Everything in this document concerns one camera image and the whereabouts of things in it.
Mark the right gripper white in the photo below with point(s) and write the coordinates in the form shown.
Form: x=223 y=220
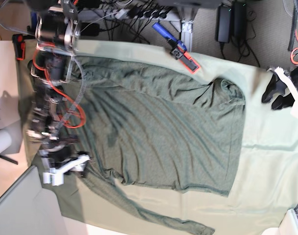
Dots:
x=57 y=164

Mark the aluminium frame post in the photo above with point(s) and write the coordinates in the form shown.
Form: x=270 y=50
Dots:
x=187 y=16

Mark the orange black corner clamp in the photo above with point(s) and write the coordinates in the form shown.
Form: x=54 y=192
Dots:
x=19 y=46

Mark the black power adapter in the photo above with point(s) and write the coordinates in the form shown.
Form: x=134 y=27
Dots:
x=223 y=21
x=239 y=20

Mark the white bin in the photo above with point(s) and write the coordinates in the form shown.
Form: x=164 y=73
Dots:
x=28 y=209

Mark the right black power adapter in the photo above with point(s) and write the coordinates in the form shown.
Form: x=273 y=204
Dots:
x=239 y=20

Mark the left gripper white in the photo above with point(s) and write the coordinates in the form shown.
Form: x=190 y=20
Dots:
x=282 y=90

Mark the left black power adapter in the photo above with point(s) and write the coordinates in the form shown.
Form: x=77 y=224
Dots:
x=223 y=21

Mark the blue orange bar clamp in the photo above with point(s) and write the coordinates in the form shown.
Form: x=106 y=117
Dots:
x=179 y=50

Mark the green T-shirt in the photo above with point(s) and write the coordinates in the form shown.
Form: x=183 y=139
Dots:
x=153 y=127

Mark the white cylindrical cup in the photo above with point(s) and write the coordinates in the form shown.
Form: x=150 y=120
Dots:
x=5 y=140

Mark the white power strip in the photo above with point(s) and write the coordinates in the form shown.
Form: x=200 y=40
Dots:
x=156 y=15

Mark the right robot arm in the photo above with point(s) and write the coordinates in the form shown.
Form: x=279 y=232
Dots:
x=59 y=85

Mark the light green table cloth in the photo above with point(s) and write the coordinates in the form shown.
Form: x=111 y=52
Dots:
x=265 y=187

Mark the black flat power brick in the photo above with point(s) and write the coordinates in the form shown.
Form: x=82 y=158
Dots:
x=91 y=30

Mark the black stick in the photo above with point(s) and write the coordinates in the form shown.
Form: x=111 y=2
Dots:
x=9 y=159

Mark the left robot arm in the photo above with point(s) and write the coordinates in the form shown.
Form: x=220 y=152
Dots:
x=293 y=42

